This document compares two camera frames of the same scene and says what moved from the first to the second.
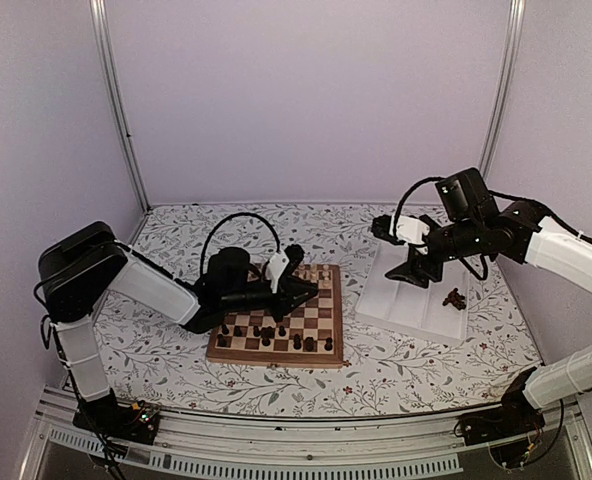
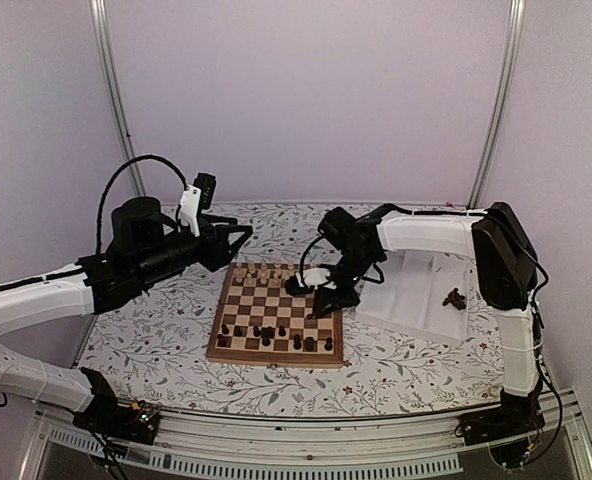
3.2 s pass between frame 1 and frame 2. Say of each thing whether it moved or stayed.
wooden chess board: stayed
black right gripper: moved
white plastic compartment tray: stayed
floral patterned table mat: stayed
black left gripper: moved
